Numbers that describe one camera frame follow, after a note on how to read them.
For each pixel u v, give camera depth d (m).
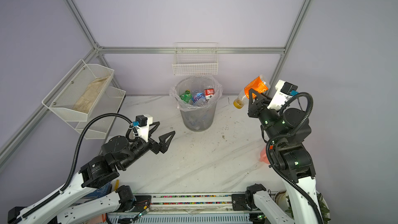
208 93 0.90
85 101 0.77
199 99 0.91
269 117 0.45
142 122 0.48
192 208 0.73
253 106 0.45
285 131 0.37
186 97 0.91
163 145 0.53
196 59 0.97
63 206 0.42
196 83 0.94
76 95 0.78
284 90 0.42
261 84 0.50
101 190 0.46
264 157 0.84
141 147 0.51
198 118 0.90
